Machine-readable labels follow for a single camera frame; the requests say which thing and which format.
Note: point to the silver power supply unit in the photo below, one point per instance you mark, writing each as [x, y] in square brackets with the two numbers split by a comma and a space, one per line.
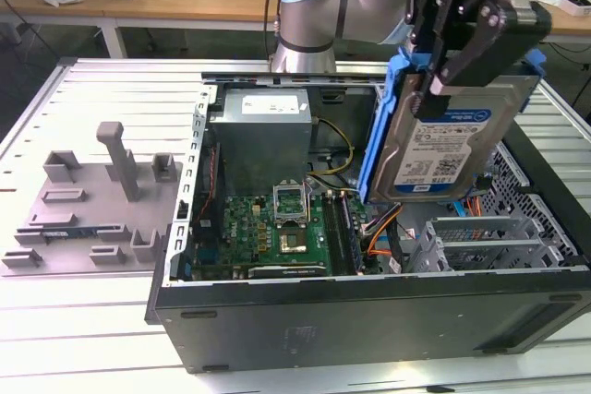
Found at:
[258, 149]

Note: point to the grey parts rack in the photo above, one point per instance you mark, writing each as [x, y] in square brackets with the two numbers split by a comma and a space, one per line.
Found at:
[92, 209]

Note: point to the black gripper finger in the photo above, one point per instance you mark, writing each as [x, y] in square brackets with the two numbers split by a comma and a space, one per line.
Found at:
[436, 11]
[471, 39]

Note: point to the black RAM slot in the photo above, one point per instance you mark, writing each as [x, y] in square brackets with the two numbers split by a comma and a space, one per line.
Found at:
[338, 237]
[344, 237]
[332, 237]

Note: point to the black PC case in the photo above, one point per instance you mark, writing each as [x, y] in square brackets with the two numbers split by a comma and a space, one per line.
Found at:
[323, 329]

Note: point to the green motherboard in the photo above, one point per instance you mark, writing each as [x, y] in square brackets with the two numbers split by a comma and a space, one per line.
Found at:
[249, 228]

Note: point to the CPU socket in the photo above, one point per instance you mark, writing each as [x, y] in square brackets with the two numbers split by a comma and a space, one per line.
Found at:
[290, 205]

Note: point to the installed RAM stick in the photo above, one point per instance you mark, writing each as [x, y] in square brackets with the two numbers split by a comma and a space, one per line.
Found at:
[351, 237]

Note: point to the loose RAM stick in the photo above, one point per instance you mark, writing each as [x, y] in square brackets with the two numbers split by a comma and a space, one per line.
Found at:
[69, 232]

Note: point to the small white open box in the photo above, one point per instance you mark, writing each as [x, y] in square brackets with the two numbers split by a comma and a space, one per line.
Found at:
[577, 6]

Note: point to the black graphics card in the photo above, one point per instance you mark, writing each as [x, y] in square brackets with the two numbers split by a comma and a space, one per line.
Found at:
[286, 271]

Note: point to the wooden desk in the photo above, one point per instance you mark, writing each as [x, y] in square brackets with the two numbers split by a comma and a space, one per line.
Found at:
[138, 2]

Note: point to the hard disk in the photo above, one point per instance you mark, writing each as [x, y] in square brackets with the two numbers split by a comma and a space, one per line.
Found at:
[443, 154]

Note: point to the metal disk bay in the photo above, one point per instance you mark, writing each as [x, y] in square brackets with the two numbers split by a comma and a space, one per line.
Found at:
[485, 228]

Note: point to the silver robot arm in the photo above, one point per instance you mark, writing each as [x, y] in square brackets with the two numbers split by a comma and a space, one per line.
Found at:
[309, 11]

